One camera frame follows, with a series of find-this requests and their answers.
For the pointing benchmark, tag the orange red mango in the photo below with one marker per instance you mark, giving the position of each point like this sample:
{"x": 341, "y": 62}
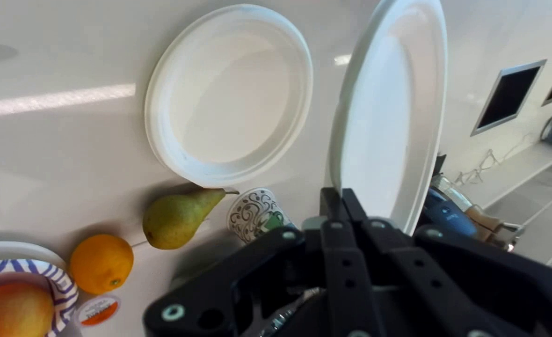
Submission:
{"x": 14, "y": 310}

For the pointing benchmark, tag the green yellow pear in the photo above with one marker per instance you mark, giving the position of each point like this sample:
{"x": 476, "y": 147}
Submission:
{"x": 175, "y": 218}

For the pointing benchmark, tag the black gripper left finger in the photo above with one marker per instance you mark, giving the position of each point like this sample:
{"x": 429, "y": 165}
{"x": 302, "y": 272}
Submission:
{"x": 257, "y": 287}

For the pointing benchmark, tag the white disposable plate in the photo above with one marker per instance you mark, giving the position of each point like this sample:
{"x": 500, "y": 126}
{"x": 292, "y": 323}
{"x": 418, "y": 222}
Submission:
{"x": 231, "y": 94}
{"x": 394, "y": 113}
{"x": 14, "y": 251}

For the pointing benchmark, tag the orange fruit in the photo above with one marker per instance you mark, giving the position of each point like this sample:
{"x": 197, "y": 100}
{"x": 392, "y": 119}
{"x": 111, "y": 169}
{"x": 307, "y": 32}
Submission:
{"x": 100, "y": 265}

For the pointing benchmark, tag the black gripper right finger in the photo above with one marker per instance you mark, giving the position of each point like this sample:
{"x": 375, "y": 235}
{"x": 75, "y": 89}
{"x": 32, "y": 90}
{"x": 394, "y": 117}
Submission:
{"x": 474, "y": 287}

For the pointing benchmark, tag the patterned bowl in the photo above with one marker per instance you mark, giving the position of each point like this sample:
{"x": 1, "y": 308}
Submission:
{"x": 62, "y": 291}

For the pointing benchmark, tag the creamer cup orange lid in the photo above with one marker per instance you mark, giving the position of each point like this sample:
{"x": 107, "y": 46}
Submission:
{"x": 98, "y": 310}

